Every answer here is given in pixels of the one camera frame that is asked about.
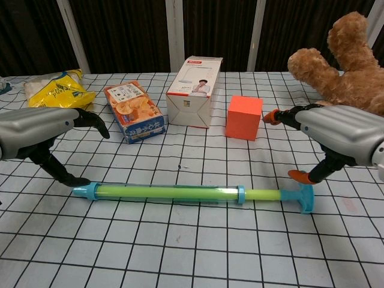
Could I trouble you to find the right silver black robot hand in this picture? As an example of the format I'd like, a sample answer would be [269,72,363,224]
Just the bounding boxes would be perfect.
[263,103,384,184]

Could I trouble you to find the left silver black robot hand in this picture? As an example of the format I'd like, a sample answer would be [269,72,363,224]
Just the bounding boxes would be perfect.
[0,107,110,187]

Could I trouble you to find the blue green water pump toy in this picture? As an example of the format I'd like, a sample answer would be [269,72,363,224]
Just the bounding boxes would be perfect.
[71,181,315,214]

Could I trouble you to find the yellow snack bag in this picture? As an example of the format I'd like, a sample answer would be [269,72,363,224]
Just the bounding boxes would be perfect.
[23,68,97,110]

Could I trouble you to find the brown teddy bear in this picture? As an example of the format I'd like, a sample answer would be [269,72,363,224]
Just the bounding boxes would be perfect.
[287,11,384,118]

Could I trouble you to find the orange cube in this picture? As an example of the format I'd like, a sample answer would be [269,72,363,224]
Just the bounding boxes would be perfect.
[225,95,264,141]

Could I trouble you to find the orange blue snack box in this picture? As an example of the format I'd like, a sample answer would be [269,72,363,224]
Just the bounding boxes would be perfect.
[103,80,167,145]

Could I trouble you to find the black partition screen white frames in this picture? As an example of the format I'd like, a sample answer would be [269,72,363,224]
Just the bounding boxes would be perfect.
[0,0,384,77]

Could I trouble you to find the white lamp carton box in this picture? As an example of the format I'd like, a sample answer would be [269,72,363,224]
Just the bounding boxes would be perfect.
[166,56,223,129]

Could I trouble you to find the white black checkered tablecloth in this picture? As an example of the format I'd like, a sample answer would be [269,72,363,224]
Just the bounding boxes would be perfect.
[0,70,384,288]

